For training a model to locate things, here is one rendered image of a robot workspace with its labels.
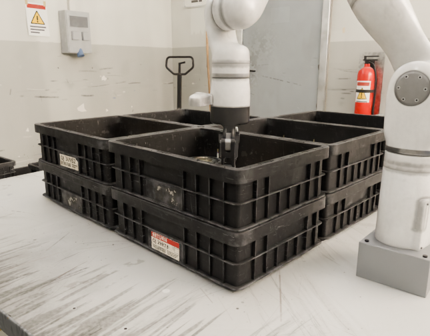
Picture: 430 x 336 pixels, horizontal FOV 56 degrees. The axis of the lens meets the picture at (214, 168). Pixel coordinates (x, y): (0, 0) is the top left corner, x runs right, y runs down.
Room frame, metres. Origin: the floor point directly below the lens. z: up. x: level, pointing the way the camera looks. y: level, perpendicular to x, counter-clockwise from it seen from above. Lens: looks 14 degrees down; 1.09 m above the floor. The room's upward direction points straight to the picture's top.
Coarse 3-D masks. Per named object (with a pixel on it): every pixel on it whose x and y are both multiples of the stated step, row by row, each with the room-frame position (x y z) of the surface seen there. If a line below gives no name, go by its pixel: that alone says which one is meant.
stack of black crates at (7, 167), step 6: (0, 156) 2.26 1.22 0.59; (0, 162) 2.24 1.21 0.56; (6, 162) 2.20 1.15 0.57; (12, 162) 2.13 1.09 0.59; (0, 168) 2.08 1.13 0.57; (6, 168) 2.11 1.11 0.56; (12, 168) 2.13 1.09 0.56; (0, 174) 2.08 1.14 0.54; (6, 174) 2.11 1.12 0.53; (12, 174) 2.13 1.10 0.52
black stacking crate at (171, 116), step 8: (176, 112) 1.56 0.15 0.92; (184, 112) 1.59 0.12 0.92; (192, 112) 1.56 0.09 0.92; (200, 112) 1.53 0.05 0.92; (168, 120) 1.53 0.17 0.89; (176, 120) 1.56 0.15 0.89; (184, 120) 1.59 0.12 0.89; (192, 120) 1.56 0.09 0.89; (200, 120) 1.53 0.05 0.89; (208, 120) 1.50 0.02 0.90
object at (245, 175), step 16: (192, 128) 1.09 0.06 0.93; (208, 128) 1.09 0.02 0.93; (112, 144) 0.88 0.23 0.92; (128, 144) 0.86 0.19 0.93; (304, 144) 0.87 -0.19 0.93; (320, 144) 0.86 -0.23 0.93; (144, 160) 0.80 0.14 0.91; (160, 160) 0.77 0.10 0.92; (176, 160) 0.73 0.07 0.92; (192, 160) 0.70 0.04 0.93; (272, 160) 0.71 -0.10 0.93; (288, 160) 0.72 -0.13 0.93; (304, 160) 0.76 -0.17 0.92; (320, 160) 0.81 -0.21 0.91; (208, 176) 0.67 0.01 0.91; (224, 176) 0.65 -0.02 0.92; (240, 176) 0.63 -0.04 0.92; (256, 176) 0.66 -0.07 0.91
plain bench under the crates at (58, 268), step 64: (0, 192) 1.25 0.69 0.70; (0, 256) 0.79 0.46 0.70; (64, 256) 0.79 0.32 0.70; (128, 256) 0.79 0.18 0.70; (320, 256) 0.79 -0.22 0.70; (0, 320) 0.60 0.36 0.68; (64, 320) 0.57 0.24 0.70; (128, 320) 0.57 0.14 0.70; (192, 320) 0.57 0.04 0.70; (256, 320) 0.57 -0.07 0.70; (320, 320) 0.57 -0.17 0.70; (384, 320) 0.57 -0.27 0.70
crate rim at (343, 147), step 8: (256, 120) 1.27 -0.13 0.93; (280, 120) 1.28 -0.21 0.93; (288, 120) 1.26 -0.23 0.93; (296, 120) 1.25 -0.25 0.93; (216, 128) 1.09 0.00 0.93; (352, 128) 1.11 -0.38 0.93; (360, 128) 1.10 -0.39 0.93; (368, 128) 1.09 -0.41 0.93; (272, 136) 0.96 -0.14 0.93; (360, 136) 0.96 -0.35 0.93; (368, 136) 0.96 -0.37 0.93; (376, 136) 1.00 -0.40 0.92; (384, 136) 1.03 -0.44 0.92; (328, 144) 0.86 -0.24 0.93; (336, 144) 0.86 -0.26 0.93; (344, 144) 0.88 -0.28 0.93; (352, 144) 0.90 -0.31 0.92; (360, 144) 0.93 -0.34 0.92; (368, 144) 0.97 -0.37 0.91; (336, 152) 0.85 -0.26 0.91; (344, 152) 0.88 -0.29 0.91
